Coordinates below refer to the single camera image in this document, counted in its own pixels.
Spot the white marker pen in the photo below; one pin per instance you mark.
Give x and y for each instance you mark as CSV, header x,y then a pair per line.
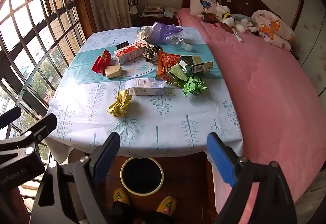
x,y
237,36

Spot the white paper cards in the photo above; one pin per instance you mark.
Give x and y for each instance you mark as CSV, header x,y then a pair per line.
x,y
169,12

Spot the black gold wrapper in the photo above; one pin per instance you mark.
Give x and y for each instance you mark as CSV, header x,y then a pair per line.
x,y
151,55

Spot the white wardrobe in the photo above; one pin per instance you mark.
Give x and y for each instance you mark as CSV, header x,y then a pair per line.
x,y
313,43

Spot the orange snack wrapper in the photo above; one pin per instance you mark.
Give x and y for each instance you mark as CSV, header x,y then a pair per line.
x,y
165,63

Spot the leaf print tablecloth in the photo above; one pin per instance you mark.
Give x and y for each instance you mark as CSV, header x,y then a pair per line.
x,y
152,117

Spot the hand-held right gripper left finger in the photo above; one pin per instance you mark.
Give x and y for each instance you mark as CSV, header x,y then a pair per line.
x,y
107,160

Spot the small white plush toy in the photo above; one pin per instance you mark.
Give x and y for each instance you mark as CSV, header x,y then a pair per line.
x,y
222,8

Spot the green paper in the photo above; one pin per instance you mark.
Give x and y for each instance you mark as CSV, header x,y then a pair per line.
x,y
194,86

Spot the person's leg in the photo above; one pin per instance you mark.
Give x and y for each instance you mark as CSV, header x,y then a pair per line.
x,y
160,217
122,213

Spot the dark green carton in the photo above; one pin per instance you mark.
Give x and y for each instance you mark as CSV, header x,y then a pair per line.
x,y
198,67

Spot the clear plastic bottle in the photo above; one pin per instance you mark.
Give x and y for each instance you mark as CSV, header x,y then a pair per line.
x,y
178,42

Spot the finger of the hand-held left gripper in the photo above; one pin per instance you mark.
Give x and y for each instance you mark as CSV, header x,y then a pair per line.
x,y
10,116
40,124

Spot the yellow embroidered slipper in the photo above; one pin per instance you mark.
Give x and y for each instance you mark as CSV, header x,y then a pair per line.
x,y
121,196
166,205

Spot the person's left forearm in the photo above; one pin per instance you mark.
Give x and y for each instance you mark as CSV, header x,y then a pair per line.
x,y
11,205

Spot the stack of books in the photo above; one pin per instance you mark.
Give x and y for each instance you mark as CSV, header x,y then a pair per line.
x,y
151,10

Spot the bear print folded quilt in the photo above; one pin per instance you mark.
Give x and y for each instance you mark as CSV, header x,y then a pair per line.
x,y
273,29

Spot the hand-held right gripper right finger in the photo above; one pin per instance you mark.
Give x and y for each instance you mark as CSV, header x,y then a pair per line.
x,y
221,160

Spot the red packet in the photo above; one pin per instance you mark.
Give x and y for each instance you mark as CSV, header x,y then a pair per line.
x,y
101,61

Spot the green snack wrapper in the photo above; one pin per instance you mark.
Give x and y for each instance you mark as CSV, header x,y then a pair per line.
x,y
178,74

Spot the brown feathery toy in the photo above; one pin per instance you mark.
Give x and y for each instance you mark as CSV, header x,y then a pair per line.
x,y
210,17

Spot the strawberry milk carton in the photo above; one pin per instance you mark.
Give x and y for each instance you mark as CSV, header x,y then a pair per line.
x,y
128,52

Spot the pink blanket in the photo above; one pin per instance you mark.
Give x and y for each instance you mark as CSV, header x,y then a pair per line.
x,y
267,102

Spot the large white plush toy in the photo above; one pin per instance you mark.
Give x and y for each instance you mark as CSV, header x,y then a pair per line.
x,y
244,25

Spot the person's left leg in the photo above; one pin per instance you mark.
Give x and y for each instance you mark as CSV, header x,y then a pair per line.
x,y
122,213

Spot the grilled window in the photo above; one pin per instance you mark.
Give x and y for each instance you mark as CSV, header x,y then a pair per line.
x,y
30,35

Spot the purple plastic bag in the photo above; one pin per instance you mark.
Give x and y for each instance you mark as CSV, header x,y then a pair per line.
x,y
163,32

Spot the cream box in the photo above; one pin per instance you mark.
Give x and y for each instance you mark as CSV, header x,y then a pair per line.
x,y
113,71

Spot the bee plush toy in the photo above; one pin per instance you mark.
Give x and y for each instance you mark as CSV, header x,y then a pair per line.
x,y
227,16

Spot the yellow paper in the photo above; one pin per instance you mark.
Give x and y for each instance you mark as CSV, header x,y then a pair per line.
x,y
119,104

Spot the brown plush toy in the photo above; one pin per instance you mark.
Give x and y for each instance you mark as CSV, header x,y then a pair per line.
x,y
225,27

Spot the person's right leg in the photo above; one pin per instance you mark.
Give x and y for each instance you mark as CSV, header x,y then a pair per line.
x,y
160,217

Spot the white blue carton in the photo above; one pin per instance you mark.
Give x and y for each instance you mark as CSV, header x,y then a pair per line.
x,y
145,88

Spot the dark wooden nightstand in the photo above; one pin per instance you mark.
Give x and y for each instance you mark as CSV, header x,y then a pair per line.
x,y
152,21

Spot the white paper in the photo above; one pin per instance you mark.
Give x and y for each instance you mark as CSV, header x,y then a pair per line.
x,y
144,33

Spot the yellow rimmed blue bin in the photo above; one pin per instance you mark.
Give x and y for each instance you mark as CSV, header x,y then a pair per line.
x,y
141,175

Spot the grey blue plush toy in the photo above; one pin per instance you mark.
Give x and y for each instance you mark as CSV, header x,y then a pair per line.
x,y
240,17

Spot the white printed cushion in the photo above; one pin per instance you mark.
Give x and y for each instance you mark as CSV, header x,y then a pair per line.
x,y
203,1

